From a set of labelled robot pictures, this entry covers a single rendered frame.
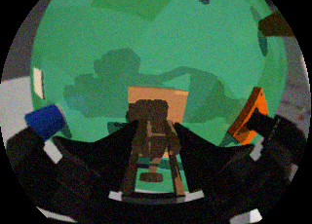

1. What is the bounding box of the blue mug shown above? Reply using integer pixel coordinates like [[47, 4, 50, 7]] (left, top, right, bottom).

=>
[[23, 103, 66, 142]]

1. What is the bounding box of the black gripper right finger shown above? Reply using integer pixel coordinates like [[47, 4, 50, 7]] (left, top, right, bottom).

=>
[[175, 123, 254, 194]]

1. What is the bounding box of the yellow cup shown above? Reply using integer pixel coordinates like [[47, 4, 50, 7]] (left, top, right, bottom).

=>
[[258, 10, 295, 37]]

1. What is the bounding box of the beige flat square tile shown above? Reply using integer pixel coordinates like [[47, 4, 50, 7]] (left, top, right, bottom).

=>
[[32, 67, 46, 99]]

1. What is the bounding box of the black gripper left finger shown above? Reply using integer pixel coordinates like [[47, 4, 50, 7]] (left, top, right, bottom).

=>
[[52, 120, 139, 193]]

